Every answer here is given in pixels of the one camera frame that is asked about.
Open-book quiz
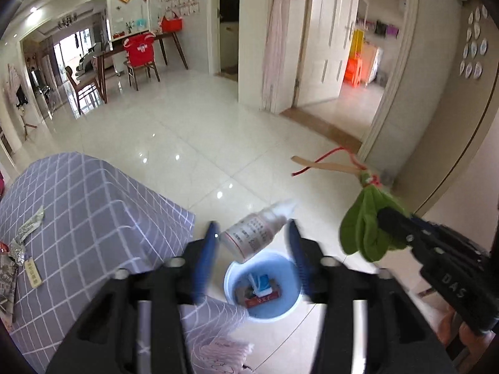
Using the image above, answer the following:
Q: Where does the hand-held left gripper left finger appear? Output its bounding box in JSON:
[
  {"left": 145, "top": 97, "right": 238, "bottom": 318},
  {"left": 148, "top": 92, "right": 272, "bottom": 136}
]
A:
[{"left": 47, "top": 221, "right": 223, "bottom": 374}]

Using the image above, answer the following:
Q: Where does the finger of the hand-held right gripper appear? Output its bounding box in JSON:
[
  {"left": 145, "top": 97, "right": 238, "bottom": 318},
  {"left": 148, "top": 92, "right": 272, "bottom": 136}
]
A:
[
  {"left": 376, "top": 207, "right": 422, "bottom": 250},
  {"left": 409, "top": 214, "right": 445, "bottom": 238}
]

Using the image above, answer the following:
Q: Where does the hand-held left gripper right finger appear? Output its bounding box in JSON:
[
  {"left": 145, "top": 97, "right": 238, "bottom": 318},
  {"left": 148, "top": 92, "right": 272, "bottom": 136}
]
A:
[{"left": 286, "top": 218, "right": 457, "bottom": 374}]

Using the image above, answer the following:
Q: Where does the white plastic bottle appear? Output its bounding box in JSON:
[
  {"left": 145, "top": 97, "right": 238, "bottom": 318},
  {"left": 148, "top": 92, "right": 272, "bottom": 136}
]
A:
[{"left": 219, "top": 199, "right": 299, "bottom": 263}]

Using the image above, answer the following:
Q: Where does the light blue plastic bin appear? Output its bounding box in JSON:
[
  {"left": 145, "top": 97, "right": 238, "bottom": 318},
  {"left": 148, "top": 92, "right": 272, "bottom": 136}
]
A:
[{"left": 224, "top": 251, "right": 303, "bottom": 322}]

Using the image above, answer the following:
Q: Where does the person's right hand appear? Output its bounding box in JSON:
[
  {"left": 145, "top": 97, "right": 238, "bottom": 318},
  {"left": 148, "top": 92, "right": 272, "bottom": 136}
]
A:
[{"left": 438, "top": 308, "right": 494, "bottom": 361}]

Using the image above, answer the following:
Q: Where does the blue and white packet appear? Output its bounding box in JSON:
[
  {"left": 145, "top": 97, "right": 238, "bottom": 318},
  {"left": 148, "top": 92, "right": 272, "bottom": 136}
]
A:
[{"left": 248, "top": 274, "right": 274, "bottom": 297}]

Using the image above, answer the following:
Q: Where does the red flat box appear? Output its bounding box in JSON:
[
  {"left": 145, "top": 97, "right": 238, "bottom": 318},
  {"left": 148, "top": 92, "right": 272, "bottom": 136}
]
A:
[{"left": 236, "top": 286, "right": 281, "bottom": 308}]

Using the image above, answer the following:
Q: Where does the wooden stick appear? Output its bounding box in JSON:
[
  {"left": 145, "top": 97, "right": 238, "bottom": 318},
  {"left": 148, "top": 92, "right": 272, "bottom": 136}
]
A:
[{"left": 292, "top": 156, "right": 361, "bottom": 172}]

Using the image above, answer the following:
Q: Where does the white paper sheet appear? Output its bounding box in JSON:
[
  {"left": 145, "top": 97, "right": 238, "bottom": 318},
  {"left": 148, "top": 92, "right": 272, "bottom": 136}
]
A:
[{"left": 193, "top": 337, "right": 254, "bottom": 374}]

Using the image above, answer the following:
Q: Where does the grey checked tablecloth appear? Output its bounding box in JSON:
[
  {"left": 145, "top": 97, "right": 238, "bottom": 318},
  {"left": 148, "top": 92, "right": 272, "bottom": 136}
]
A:
[{"left": 0, "top": 152, "right": 250, "bottom": 374}]

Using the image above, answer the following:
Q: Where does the orange plastic stool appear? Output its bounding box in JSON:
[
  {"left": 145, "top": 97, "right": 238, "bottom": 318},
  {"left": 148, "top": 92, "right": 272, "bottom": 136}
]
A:
[{"left": 345, "top": 58, "right": 365, "bottom": 86}]

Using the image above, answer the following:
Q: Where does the silver foil wrapper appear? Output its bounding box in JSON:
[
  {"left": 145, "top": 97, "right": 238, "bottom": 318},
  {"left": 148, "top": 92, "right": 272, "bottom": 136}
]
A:
[{"left": 17, "top": 208, "right": 45, "bottom": 242}]

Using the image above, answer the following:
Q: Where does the yellow board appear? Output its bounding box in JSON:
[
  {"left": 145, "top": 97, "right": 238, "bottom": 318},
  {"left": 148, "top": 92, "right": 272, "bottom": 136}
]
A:
[{"left": 351, "top": 29, "right": 365, "bottom": 61}]

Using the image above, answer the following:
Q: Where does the crumpled silver wrapper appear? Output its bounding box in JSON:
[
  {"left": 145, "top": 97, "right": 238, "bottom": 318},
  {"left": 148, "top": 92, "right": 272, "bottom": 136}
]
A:
[{"left": 8, "top": 239, "right": 30, "bottom": 266}]

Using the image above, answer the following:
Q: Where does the wooden chair with shirt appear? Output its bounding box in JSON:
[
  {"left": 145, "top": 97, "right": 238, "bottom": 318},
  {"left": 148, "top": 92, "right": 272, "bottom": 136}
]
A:
[{"left": 123, "top": 33, "right": 160, "bottom": 90}]

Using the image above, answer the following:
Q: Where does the white door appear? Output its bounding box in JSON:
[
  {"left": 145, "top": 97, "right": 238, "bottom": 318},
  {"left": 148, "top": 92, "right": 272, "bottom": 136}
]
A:
[{"left": 292, "top": 0, "right": 361, "bottom": 110}]

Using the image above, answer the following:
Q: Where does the dark printed packet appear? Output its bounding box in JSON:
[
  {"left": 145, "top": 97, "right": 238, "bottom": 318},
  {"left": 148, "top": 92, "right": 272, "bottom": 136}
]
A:
[{"left": 0, "top": 257, "right": 18, "bottom": 324}]

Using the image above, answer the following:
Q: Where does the pink hanging curtain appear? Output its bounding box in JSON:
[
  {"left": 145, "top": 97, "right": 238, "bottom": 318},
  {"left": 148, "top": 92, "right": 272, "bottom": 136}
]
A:
[{"left": 262, "top": 0, "right": 287, "bottom": 112}]

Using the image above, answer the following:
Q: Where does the red shirt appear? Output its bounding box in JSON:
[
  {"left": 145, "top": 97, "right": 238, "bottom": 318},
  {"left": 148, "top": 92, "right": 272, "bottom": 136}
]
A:
[{"left": 124, "top": 33, "right": 156, "bottom": 65}]

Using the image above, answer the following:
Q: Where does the tripod stand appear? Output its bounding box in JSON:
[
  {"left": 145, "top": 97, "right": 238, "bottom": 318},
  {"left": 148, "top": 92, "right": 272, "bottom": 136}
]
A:
[{"left": 16, "top": 86, "right": 37, "bottom": 141}]

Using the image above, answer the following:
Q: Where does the wooden dining table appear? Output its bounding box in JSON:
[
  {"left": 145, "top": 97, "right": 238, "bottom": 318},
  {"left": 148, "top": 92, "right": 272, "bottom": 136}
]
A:
[{"left": 94, "top": 31, "right": 190, "bottom": 104}]

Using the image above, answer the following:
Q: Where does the red basket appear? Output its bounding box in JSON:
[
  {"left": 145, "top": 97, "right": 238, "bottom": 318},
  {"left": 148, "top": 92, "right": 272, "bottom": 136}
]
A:
[{"left": 161, "top": 12, "right": 184, "bottom": 33}]

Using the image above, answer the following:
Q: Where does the red string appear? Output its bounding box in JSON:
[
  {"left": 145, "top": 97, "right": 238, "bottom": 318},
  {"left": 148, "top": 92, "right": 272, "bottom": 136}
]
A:
[{"left": 292, "top": 147, "right": 380, "bottom": 185}]

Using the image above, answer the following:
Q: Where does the group of wall plates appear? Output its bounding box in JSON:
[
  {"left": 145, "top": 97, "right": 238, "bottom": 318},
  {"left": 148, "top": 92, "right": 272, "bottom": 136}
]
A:
[{"left": 460, "top": 6, "right": 490, "bottom": 80}]

